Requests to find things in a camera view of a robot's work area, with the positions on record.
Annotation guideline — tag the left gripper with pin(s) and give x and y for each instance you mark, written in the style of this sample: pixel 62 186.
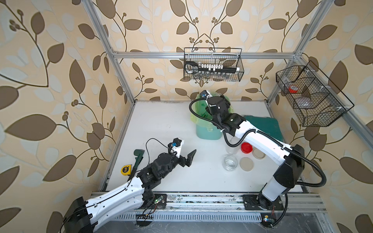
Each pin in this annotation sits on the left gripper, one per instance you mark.
pixel 180 157

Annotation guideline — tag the wire basket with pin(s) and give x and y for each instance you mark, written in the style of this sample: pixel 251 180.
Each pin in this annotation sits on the wire basket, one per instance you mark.
pixel 213 64
pixel 319 101

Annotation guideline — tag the red object in basket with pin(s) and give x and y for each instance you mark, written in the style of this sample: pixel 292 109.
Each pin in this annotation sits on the red object in basket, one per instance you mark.
pixel 293 89

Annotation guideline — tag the green plastic tool case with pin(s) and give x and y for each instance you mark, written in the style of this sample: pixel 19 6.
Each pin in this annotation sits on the green plastic tool case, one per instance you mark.
pixel 268 125

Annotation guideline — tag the red jar lid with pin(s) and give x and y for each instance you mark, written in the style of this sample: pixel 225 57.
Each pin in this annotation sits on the red jar lid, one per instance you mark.
pixel 246 148

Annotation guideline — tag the yellow-green bin liner bag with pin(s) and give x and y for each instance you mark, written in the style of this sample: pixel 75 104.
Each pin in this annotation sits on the yellow-green bin liner bag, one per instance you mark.
pixel 199 99

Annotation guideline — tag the yellow tape measure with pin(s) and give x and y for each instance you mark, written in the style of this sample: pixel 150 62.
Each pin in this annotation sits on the yellow tape measure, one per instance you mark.
pixel 126 170

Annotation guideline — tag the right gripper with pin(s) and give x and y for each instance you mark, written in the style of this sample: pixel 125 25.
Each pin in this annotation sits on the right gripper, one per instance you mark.
pixel 211 103

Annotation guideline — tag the beige jar lid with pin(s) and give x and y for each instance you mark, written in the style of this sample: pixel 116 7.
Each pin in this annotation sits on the beige jar lid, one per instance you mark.
pixel 258 154
pixel 246 164

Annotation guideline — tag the back wire basket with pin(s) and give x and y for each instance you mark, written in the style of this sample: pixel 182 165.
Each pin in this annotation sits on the back wire basket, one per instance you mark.
pixel 213 64

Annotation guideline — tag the black socket wrench set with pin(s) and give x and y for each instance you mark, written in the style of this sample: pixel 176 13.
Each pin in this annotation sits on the black socket wrench set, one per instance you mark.
pixel 194 68

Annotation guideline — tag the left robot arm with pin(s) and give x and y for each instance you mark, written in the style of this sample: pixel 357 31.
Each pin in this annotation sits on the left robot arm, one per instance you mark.
pixel 88 216

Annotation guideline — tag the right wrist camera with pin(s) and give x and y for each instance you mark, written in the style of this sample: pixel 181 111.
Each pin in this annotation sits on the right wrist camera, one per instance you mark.
pixel 204 93

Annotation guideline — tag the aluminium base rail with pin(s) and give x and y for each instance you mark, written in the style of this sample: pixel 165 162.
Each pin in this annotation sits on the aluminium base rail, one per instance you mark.
pixel 237 202

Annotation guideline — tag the beige-lid jar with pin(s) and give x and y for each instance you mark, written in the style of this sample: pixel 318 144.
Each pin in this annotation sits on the beige-lid jar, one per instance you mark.
pixel 230 162

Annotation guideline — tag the green plastic trash bin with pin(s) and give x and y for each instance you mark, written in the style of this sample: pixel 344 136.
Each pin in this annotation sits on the green plastic trash bin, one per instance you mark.
pixel 204 129

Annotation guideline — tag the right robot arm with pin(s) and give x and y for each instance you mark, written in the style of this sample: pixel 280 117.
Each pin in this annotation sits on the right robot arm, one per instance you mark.
pixel 290 166

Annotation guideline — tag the right wire basket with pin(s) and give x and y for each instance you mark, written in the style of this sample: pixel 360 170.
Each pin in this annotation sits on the right wire basket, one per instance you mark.
pixel 319 101

